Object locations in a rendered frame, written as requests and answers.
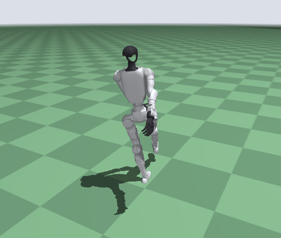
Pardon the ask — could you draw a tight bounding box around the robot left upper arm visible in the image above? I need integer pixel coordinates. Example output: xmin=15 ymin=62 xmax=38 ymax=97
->
xmin=113 ymin=70 xmax=124 ymax=94

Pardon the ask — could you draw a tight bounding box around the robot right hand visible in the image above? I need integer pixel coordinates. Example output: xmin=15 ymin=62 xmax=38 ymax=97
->
xmin=141 ymin=111 xmax=154 ymax=136

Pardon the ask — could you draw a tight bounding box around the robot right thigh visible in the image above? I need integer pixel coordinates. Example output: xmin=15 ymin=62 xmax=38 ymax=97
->
xmin=151 ymin=110 xmax=158 ymax=136

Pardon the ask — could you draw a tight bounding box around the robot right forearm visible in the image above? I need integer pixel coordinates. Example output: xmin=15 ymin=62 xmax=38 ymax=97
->
xmin=147 ymin=89 xmax=158 ymax=116

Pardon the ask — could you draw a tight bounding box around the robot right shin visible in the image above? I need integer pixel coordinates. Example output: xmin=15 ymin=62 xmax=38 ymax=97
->
xmin=151 ymin=127 xmax=158 ymax=147

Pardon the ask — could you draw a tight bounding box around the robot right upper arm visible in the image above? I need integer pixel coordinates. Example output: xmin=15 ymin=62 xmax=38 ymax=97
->
xmin=143 ymin=68 xmax=155 ymax=98

